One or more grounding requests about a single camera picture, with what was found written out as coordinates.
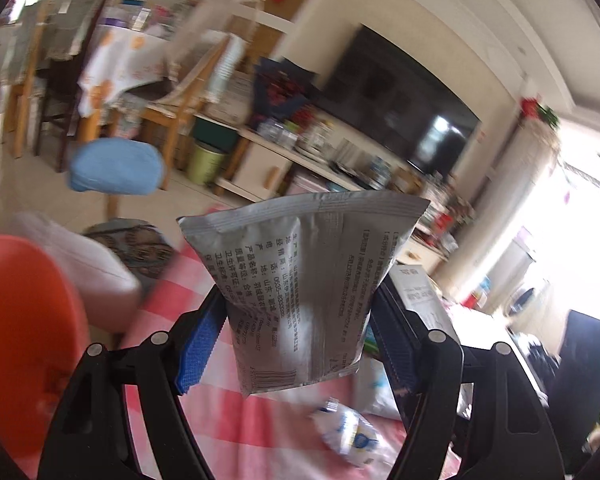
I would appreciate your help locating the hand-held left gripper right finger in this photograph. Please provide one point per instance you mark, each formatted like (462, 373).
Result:
(397, 355)

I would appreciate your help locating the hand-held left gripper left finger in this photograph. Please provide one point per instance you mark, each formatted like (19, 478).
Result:
(197, 355)

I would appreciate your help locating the silver printed packet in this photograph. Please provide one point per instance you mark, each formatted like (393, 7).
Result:
(300, 285)

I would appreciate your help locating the orange plastic bucket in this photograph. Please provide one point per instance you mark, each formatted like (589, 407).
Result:
(20, 335)

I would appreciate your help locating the white carton box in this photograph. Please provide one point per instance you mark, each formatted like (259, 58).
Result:
(422, 295)

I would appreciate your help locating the crumpled white blue wrapper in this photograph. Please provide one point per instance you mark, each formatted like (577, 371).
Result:
(347, 432)

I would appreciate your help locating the red checked tablecloth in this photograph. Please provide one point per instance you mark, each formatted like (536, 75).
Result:
(260, 435)

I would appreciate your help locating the patterned floor mat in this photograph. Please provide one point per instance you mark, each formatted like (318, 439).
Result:
(135, 250)

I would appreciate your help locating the white washing machine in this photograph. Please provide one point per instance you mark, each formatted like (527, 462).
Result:
(522, 301)

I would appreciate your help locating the white seat cushion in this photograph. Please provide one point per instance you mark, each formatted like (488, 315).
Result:
(80, 270)

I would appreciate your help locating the light green waste bin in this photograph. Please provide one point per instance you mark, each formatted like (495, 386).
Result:
(205, 162)

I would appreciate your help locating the white television cabinet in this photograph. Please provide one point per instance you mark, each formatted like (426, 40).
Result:
(260, 165)

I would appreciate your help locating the lace covered air conditioner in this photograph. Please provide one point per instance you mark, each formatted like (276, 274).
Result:
(505, 185)

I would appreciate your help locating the blue cushioned stool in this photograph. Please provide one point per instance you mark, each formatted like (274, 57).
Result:
(115, 167)

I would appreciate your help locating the dark green storage box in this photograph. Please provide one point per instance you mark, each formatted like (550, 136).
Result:
(215, 132)

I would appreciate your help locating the light wooden chair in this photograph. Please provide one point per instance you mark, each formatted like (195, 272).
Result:
(22, 75)
(185, 105)

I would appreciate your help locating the black flat television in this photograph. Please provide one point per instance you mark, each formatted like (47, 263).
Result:
(380, 100)

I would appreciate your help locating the white printed sack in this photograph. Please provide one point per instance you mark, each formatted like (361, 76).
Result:
(235, 97)

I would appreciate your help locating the dark blue wrapped bouquet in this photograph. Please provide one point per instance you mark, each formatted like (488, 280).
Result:
(285, 90)

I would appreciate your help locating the red flower decoration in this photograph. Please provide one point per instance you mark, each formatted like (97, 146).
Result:
(537, 110)

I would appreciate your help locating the orange print tablecloth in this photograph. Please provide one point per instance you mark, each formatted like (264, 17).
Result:
(125, 65)

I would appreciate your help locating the dark wooden chair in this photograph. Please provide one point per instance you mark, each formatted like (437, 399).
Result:
(62, 85)

